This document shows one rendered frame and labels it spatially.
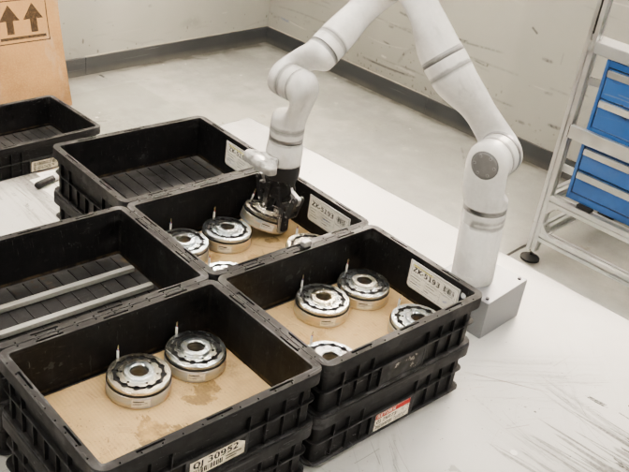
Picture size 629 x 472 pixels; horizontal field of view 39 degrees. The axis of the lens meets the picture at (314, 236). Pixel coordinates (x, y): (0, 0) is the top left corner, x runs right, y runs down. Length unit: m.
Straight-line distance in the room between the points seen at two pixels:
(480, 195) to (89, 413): 0.89
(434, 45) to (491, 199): 0.33
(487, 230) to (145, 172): 0.81
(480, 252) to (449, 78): 0.37
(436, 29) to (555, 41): 2.72
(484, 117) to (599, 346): 0.57
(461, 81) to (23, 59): 2.97
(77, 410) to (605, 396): 1.04
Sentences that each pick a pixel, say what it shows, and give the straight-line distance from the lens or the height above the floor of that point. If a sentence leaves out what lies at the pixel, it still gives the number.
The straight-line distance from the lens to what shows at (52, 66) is 4.55.
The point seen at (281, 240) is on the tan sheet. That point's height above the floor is 0.83.
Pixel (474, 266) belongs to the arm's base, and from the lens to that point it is 1.93.
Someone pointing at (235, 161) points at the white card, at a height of 0.88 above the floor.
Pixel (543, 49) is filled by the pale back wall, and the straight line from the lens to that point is 4.56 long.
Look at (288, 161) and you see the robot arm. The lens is 1.80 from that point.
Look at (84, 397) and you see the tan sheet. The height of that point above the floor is 0.83.
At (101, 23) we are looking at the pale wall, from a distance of 4.98.
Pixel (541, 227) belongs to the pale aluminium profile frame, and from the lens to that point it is 3.70.
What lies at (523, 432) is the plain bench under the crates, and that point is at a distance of 1.76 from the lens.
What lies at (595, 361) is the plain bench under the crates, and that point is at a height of 0.70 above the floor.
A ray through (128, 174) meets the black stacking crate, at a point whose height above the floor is 0.83.
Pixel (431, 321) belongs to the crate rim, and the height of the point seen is 0.93.
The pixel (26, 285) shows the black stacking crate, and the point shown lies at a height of 0.83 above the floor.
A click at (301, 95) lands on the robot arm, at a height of 1.18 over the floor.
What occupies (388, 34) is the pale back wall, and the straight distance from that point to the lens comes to 5.11.
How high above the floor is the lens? 1.80
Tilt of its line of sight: 30 degrees down
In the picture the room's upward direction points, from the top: 9 degrees clockwise
